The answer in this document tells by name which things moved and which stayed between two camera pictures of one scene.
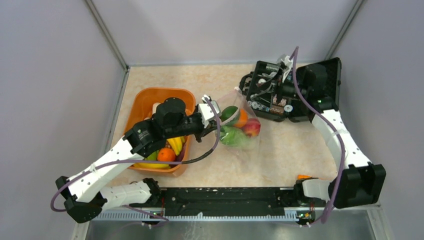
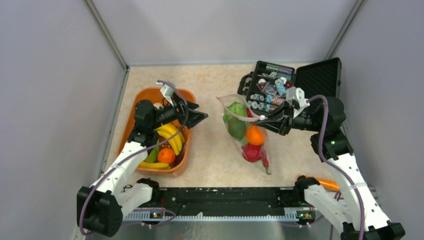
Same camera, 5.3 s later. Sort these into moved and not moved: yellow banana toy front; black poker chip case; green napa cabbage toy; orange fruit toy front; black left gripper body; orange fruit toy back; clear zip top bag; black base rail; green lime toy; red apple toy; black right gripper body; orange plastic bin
Moved: orange fruit toy back; clear zip top bag; red apple toy; black left gripper body; black right gripper body; green lime toy; green napa cabbage toy
Not moved: orange plastic bin; yellow banana toy front; orange fruit toy front; black base rail; black poker chip case
